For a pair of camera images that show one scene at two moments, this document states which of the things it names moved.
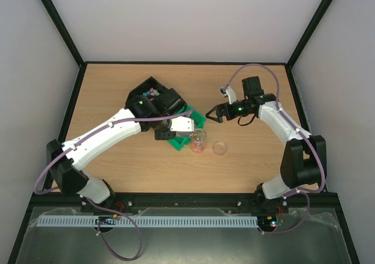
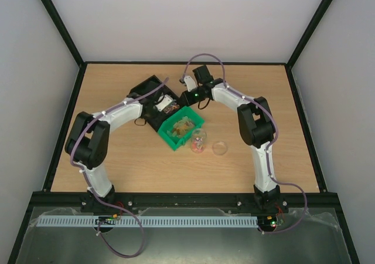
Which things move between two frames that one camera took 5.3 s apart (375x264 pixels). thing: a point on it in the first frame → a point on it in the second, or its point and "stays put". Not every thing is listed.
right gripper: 222,112 → 184,98
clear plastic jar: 199,141 stays put
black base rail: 250,200 stays put
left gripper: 162,136 → 156,119
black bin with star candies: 151,88 stays put
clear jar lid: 219,148 stays put
